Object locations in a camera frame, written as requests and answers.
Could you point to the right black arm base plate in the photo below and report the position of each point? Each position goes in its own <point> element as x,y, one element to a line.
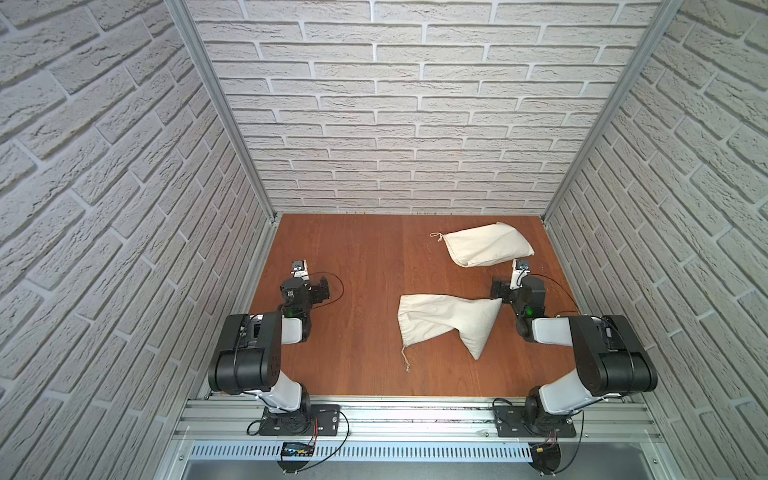
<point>515,422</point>

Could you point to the right small electronics board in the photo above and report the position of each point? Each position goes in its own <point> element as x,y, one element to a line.
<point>545,458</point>

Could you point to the aluminium corner post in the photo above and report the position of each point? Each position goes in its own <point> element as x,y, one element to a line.
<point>186,26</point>
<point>647,45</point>

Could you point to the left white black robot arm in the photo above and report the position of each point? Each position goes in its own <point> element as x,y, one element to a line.
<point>247,357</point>

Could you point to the left aluminium corner post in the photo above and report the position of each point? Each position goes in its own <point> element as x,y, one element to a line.
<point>186,26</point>

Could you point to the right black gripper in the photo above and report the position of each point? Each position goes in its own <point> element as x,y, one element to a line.
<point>500,289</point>

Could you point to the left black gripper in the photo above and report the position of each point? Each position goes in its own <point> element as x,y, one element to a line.
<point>321,288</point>

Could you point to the cream cloth soil bag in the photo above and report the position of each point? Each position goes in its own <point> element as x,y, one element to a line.
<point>486,245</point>
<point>422,317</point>

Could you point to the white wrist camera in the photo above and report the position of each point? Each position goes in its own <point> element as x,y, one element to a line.
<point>520,269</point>
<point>299,269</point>

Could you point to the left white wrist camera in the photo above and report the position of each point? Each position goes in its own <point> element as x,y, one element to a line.
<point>299,269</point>

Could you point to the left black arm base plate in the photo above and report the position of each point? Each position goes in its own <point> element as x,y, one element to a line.
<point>319,420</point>

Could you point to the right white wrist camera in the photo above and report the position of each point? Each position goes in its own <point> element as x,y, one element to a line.
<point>520,269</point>

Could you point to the aluminium front mounting rail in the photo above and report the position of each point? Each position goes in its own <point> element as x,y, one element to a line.
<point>409,418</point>

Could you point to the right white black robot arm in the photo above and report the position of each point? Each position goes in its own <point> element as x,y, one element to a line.
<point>610,362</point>

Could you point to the left small electronics board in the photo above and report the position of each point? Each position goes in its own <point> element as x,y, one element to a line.
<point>294,456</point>

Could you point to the right aluminium corner post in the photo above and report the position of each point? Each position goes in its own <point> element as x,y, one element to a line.
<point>647,45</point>

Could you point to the small electronics board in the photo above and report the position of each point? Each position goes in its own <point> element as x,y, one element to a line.
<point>294,456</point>
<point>545,458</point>

